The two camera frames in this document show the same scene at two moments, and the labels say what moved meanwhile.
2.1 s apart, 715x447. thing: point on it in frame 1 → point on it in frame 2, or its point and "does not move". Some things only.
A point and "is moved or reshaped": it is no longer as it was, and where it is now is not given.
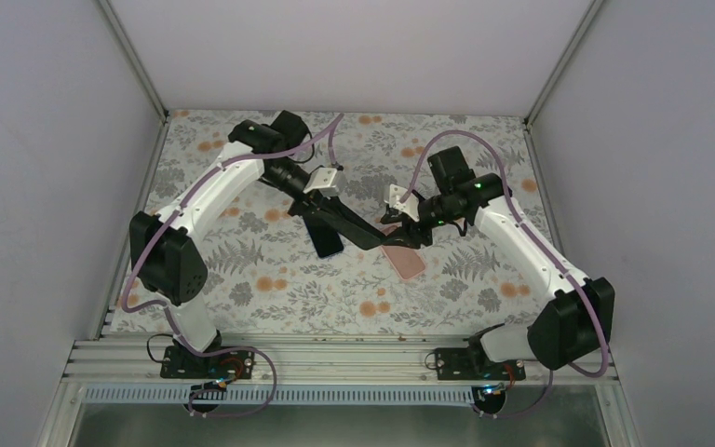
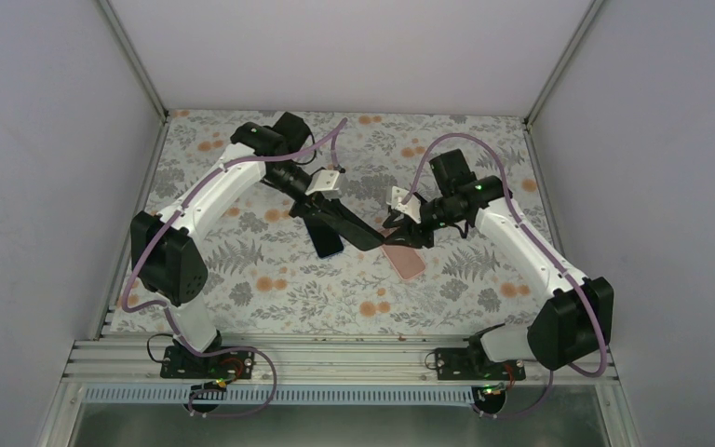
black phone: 350,225 is moved or reshaped
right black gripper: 410,231 does not move
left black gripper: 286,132 does not move
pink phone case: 406,261 does not move
